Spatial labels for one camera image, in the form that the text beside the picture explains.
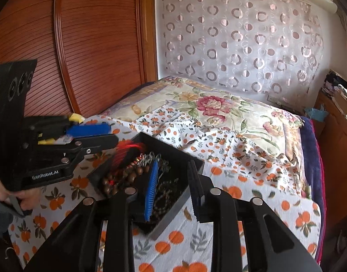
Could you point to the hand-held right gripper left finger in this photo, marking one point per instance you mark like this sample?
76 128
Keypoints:
152 188

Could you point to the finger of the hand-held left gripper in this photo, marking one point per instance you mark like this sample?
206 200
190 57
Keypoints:
99 142
88 130

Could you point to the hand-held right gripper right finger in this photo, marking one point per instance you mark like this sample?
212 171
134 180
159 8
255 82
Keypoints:
193 192

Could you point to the silver hair comb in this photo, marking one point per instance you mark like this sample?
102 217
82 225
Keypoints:
148 160

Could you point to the black jewelry box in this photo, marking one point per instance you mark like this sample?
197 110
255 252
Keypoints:
167 153

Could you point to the person's left hand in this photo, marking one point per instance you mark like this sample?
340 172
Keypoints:
29 198

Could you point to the yellow striped plush toy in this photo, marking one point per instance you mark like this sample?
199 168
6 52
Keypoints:
75 117

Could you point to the orange print bed sheet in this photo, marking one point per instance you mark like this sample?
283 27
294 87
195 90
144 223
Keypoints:
247 161

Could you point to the wooden headboard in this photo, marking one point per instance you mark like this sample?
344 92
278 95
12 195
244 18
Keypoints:
91 48

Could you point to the floral pillow cover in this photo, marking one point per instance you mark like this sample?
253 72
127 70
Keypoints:
218 104

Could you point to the dark blue blanket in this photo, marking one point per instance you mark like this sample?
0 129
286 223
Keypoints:
310 158

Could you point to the blue plastic bag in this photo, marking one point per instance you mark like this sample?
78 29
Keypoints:
318 112

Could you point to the wooden cabinet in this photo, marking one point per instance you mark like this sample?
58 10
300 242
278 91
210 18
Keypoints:
335 147

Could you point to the sheer circle pattern curtain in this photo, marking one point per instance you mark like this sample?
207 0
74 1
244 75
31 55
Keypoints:
233 34

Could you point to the dark pile of clutter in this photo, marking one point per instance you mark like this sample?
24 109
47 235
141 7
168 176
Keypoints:
333 80

